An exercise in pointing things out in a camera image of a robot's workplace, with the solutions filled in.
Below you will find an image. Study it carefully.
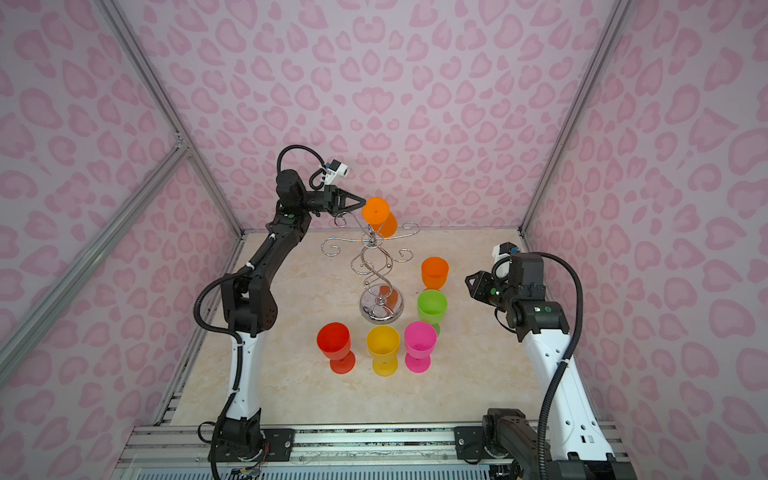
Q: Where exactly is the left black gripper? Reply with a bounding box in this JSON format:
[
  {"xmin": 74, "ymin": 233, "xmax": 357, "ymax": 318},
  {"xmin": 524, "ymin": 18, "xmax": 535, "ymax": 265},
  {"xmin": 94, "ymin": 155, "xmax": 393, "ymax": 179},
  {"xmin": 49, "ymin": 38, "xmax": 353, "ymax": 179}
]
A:
[{"xmin": 298, "ymin": 191, "xmax": 365, "ymax": 220}]

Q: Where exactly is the orange wine glass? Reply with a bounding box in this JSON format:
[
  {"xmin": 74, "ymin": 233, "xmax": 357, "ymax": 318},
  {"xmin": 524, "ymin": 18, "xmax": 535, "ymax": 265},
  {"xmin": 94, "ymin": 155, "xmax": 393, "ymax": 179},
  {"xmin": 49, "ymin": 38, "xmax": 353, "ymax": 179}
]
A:
[
  {"xmin": 421, "ymin": 257, "xmax": 450, "ymax": 290},
  {"xmin": 362, "ymin": 197, "xmax": 398, "ymax": 238}
]

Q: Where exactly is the green plastic wine glass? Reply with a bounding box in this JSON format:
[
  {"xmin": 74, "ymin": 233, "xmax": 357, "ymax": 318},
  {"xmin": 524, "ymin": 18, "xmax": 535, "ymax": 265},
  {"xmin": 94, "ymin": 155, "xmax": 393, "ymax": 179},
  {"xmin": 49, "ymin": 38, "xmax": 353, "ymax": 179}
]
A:
[{"xmin": 417, "ymin": 289, "xmax": 448, "ymax": 335}]

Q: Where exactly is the pink plastic wine glass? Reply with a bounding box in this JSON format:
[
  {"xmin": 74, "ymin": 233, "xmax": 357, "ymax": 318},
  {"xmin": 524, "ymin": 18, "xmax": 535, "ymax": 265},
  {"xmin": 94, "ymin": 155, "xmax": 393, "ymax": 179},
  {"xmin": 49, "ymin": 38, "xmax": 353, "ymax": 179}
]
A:
[{"xmin": 404, "ymin": 321, "xmax": 438, "ymax": 374}]

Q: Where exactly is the yellow plastic wine glass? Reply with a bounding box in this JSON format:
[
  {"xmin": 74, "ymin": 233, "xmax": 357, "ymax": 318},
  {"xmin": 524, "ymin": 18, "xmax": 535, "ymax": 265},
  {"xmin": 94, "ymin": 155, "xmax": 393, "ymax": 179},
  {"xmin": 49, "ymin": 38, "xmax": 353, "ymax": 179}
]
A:
[{"xmin": 366, "ymin": 325, "xmax": 400, "ymax": 377}]

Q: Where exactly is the red plastic wine glass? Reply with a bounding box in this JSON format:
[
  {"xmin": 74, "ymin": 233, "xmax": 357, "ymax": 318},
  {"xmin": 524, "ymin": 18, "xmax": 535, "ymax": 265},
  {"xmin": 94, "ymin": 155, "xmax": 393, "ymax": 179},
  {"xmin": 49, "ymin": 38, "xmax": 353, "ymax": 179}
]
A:
[{"xmin": 316, "ymin": 322, "xmax": 356, "ymax": 375}]

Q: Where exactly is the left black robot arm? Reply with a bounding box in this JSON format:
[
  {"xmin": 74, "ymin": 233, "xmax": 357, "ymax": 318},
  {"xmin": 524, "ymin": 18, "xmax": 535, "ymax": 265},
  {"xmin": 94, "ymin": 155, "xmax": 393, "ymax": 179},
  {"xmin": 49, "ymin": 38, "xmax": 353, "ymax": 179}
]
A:
[{"xmin": 195, "ymin": 169, "xmax": 366, "ymax": 464}]

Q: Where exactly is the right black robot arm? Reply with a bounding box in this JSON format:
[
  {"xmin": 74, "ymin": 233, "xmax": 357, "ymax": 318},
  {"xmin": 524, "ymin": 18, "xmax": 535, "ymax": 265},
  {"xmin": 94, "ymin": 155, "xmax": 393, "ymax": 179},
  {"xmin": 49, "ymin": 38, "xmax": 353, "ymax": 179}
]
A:
[{"xmin": 465, "ymin": 242, "xmax": 637, "ymax": 479}]

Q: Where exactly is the chrome wine glass rack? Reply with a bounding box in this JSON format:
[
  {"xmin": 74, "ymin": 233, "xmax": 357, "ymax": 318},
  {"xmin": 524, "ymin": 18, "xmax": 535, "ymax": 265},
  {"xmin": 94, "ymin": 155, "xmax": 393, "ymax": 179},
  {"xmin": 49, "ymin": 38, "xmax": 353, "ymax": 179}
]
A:
[{"xmin": 321, "ymin": 213, "xmax": 420, "ymax": 326}]

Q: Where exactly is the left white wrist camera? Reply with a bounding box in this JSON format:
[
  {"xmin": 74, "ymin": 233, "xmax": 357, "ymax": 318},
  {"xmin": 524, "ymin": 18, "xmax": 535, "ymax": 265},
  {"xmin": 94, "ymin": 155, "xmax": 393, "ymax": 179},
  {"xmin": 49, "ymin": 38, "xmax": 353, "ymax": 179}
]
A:
[{"xmin": 323, "ymin": 159, "xmax": 349, "ymax": 186}]

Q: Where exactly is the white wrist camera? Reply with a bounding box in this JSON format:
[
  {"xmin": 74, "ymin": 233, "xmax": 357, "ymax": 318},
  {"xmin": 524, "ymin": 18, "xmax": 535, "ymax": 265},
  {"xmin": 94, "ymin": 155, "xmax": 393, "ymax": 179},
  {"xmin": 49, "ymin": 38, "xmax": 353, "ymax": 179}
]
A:
[
  {"xmin": 323, "ymin": 159, "xmax": 349, "ymax": 186},
  {"xmin": 492, "ymin": 242, "xmax": 520, "ymax": 265}
]

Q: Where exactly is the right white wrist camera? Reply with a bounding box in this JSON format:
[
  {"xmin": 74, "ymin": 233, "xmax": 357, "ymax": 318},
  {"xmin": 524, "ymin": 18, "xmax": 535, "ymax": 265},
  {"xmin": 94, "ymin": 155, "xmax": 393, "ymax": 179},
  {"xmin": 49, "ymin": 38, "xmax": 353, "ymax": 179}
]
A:
[{"xmin": 492, "ymin": 242, "xmax": 520, "ymax": 265}]

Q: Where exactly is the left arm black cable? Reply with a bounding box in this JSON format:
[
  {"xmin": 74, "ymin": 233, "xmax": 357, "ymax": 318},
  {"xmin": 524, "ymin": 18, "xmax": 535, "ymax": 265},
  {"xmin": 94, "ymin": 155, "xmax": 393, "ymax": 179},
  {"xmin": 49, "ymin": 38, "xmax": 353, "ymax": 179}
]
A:
[{"xmin": 191, "ymin": 143, "xmax": 328, "ymax": 480}]

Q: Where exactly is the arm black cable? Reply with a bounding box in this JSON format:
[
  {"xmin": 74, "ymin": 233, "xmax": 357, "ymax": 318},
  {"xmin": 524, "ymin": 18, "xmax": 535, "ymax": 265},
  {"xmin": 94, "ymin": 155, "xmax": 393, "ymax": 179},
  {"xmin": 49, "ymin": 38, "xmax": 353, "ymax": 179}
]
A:
[
  {"xmin": 191, "ymin": 143, "xmax": 328, "ymax": 480},
  {"xmin": 497, "ymin": 251, "xmax": 586, "ymax": 480}
]

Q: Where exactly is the aluminium frame diagonal beam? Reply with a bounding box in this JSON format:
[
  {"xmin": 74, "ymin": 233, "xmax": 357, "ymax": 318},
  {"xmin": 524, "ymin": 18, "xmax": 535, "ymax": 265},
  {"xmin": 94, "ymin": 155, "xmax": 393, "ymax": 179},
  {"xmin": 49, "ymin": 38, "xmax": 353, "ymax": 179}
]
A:
[{"xmin": 1, "ymin": 141, "xmax": 189, "ymax": 385}]

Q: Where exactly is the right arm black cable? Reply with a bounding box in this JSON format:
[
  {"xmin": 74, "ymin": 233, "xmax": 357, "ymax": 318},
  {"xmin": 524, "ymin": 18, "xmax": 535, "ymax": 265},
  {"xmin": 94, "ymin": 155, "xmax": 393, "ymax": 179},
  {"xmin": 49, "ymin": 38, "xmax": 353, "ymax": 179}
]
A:
[{"xmin": 497, "ymin": 251, "xmax": 586, "ymax": 480}]

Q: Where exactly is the aluminium frame left post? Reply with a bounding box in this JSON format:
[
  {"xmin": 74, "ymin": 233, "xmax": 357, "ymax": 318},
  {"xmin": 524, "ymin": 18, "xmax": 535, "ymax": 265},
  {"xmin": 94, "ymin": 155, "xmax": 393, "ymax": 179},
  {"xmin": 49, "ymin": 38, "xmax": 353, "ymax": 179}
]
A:
[{"xmin": 94, "ymin": 0, "xmax": 245, "ymax": 238}]

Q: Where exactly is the aluminium frame post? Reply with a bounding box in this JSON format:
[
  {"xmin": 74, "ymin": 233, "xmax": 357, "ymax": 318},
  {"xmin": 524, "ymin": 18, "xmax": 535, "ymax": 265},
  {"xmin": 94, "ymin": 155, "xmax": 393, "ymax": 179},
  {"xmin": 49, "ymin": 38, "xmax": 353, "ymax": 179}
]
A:
[
  {"xmin": 94, "ymin": 0, "xmax": 245, "ymax": 238},
  {"xmin": 518, "ymin": 0, "xmax": 637, "ymax": 241}
]

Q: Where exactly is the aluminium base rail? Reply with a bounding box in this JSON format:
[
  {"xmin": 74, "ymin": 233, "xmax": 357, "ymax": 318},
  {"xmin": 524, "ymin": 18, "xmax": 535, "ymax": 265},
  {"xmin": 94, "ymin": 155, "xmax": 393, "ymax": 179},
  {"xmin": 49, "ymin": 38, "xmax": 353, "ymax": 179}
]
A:
[{"xmin": 110, "ymin": 419, "xmax": 637, "ymax": 480}]

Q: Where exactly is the aluminium frame right post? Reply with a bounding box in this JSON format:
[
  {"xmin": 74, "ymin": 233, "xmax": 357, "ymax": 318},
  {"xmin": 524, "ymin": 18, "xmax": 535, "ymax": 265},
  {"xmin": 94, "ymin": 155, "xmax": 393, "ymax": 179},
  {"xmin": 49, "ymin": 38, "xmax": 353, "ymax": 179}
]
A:
[{"xmin": 518, "ymin": 0, "xmax": 637, "ymax": 241}]

